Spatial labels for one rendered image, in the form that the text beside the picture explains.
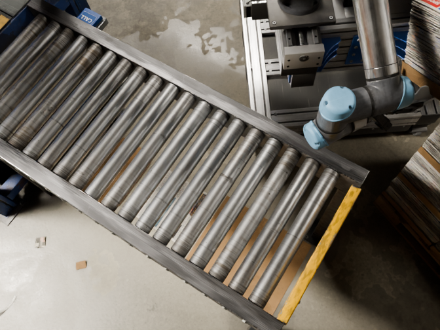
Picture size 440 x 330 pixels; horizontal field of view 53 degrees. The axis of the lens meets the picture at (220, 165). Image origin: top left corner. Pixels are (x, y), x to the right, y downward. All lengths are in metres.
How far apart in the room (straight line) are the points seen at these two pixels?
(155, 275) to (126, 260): 0.15
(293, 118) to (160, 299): 1.01
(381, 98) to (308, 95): 1.07
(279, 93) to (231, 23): 0.67
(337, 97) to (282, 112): 1.03
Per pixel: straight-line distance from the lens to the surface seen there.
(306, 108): 2.07
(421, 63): 1.26
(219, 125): 1.39
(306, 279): 1.23
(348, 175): 1.34
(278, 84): 2.15
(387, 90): 1.09
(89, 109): 1.51
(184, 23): 2.67
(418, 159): 1.67
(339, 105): 1.03
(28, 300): 2.27
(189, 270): 1.25
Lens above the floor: 2.03
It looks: 68 degrees down
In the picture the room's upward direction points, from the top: 10 degrees counter-clockwise
